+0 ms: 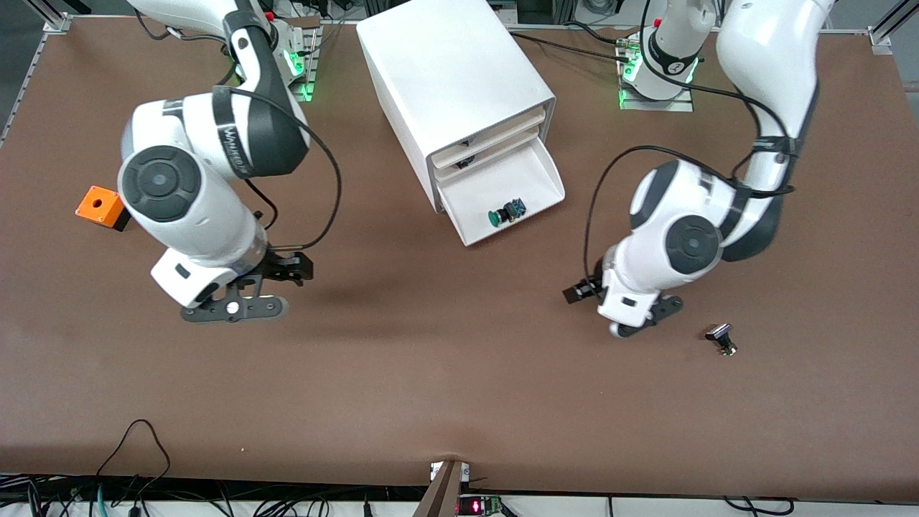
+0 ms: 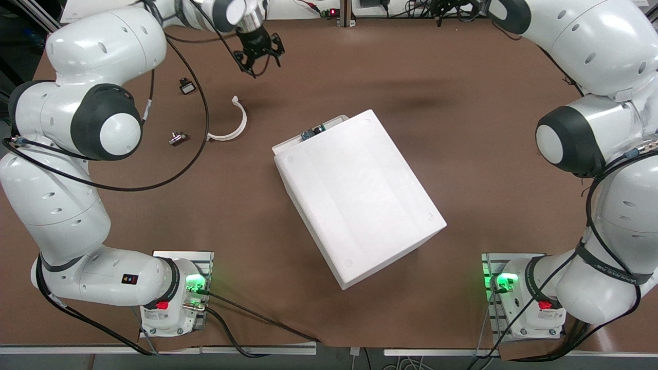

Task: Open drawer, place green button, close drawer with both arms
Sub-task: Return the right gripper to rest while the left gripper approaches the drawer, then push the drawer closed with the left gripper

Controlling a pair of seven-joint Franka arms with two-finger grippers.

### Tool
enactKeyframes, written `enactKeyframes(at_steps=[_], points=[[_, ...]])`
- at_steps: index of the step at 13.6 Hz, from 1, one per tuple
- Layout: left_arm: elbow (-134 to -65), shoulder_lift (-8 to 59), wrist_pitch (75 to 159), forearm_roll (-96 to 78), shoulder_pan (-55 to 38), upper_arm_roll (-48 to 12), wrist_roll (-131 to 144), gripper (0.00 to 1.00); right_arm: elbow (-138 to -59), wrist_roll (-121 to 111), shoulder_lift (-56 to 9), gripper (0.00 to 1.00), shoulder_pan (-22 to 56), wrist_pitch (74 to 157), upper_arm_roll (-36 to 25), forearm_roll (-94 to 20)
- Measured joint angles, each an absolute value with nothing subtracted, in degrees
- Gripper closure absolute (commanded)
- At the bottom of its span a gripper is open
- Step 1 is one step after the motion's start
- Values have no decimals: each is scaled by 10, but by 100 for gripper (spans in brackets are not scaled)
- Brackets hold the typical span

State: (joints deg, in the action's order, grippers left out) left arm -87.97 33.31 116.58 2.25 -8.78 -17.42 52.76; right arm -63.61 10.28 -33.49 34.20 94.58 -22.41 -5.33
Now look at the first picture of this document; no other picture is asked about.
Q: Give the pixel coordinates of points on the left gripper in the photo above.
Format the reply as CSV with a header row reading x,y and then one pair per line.
x,y
587,289

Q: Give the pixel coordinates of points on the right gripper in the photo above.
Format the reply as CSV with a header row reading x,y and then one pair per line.
x,y
278,263

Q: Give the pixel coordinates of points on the green push button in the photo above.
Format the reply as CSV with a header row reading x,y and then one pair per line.
x,y
497,217

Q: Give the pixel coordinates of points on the white drawer with tan front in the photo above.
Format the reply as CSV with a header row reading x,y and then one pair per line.
x,y
513,128
502,147
502,179

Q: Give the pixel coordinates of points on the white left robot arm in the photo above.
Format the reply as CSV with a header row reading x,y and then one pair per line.
x,y
768,50

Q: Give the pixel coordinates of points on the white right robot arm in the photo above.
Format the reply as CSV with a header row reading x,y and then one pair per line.
x,y
187,194

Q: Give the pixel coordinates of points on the black-headed silver button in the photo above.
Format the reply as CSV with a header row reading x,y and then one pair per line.
x,y
720,333

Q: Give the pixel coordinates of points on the orange button box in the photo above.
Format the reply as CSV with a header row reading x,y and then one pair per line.
x,y
97,205

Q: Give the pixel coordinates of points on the white drawer cabinet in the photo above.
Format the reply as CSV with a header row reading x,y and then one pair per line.
x,y
445,64

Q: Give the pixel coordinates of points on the red LED display board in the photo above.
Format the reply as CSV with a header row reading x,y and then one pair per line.
x,y
477,506

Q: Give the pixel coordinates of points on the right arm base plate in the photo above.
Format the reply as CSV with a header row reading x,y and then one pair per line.
x,y
311,64

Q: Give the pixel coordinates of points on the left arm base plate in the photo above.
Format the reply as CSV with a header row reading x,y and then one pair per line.
x,y
675,105

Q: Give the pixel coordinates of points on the white mounting bracket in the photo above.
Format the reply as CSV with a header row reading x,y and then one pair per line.
x,y
435,470

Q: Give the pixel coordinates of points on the wooden camera post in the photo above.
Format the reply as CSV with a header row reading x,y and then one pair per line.
x,y
441,495

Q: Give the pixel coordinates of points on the aluminium frame corner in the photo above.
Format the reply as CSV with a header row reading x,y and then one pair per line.
x,y
54,20
882,39

